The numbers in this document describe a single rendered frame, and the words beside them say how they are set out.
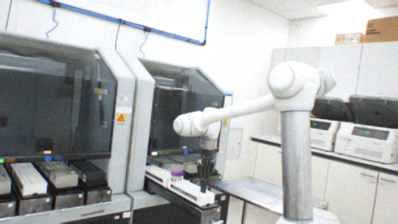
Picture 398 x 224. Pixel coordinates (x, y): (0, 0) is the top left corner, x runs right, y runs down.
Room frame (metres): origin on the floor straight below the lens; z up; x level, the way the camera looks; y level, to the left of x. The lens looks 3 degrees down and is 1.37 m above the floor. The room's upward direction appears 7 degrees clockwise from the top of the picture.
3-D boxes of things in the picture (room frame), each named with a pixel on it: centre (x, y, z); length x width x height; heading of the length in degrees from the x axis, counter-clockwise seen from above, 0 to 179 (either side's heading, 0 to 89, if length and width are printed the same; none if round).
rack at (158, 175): (1.84, 0.20, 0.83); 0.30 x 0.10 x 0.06; 41
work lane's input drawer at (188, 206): (1.70, 0.08, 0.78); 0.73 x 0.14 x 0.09; 41
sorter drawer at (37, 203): (1.58, 0.91, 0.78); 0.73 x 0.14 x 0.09; 41
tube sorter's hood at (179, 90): (2.19, 0.21, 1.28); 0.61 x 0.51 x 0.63; 131
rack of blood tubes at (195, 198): (1.60, 0.00, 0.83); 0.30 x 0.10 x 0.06; 41
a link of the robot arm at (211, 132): (1.51, -0.06, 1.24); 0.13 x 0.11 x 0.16; 137
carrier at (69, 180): (1.50, 0.65, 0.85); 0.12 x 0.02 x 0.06; 132
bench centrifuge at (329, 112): (3.73, -1.60, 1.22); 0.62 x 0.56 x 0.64; 129
